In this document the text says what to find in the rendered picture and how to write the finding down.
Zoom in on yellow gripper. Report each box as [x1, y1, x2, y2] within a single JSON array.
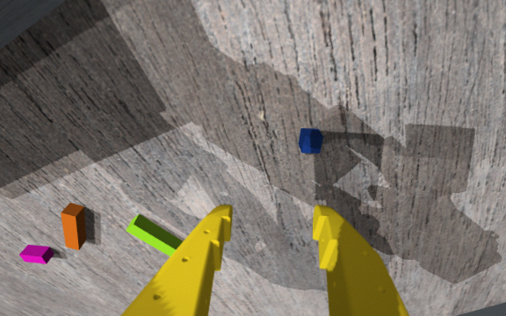
[[121, 205, 409, 316]]

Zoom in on blue cube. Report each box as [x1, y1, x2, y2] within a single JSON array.
[[299, 128, 323, 154]]

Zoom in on magenta cube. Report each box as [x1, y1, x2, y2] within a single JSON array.
[[19, 245, 54, 264]]

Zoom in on lime green rod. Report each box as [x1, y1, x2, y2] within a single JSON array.
[[126, 214, 183, 256]]

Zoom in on orange rectangular block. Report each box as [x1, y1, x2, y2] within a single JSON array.
[[61, 203, 86, 250]]

